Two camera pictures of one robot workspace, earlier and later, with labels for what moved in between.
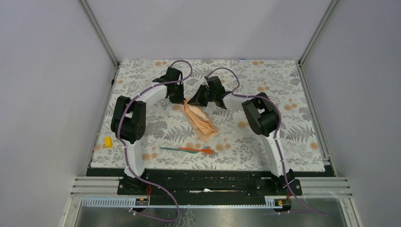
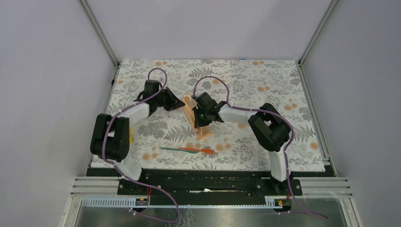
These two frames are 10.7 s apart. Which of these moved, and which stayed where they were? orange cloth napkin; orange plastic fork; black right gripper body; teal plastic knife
Moved: black right gripper body
Stayed: orange plastic fork; orange cloth napkin; teal plastic knife
